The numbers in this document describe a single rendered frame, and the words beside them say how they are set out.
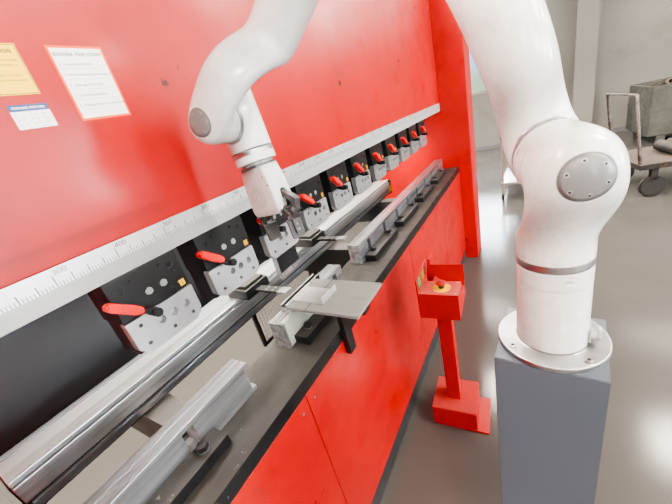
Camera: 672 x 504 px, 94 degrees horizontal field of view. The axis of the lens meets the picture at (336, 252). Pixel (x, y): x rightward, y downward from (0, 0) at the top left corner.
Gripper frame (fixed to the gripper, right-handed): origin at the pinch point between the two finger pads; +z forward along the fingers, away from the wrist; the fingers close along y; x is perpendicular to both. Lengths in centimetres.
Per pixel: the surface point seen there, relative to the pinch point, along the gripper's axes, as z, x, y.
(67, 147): -27.6, -26.9, -9.5
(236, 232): -2.4, -1.7, -18.6
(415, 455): 127, 38, -27
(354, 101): -30, 79, -33
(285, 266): 15.2, 13.2, -27.8
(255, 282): 21, 11, -49
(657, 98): 63, 628, 47
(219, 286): 7.5, -12.1, -17.3
